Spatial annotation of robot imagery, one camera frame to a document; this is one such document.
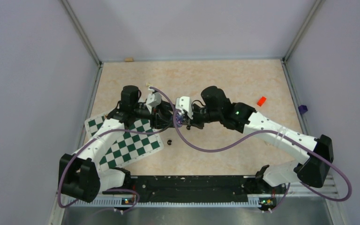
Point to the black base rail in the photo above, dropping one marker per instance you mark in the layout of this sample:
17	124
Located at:
202	190

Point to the purple small object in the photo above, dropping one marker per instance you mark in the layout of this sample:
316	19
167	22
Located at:
302	109

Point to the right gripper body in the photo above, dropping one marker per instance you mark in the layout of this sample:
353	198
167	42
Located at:
200	116

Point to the green white chessboard mat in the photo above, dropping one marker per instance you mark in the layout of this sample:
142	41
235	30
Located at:
132	147

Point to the red block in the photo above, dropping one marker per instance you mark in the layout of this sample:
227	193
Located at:
261	101

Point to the lavender earbud charging case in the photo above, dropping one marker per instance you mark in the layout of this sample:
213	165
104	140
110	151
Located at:
181	119

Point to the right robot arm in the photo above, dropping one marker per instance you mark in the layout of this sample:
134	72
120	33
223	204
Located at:
307	151

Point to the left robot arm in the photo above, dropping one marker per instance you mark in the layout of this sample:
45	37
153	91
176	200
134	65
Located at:
81	175

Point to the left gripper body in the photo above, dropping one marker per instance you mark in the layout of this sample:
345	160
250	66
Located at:
154	118

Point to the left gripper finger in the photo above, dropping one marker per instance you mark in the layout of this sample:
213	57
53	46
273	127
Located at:
166	111
167	124

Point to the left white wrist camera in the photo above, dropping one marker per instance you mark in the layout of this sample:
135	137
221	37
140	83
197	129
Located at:
153	100

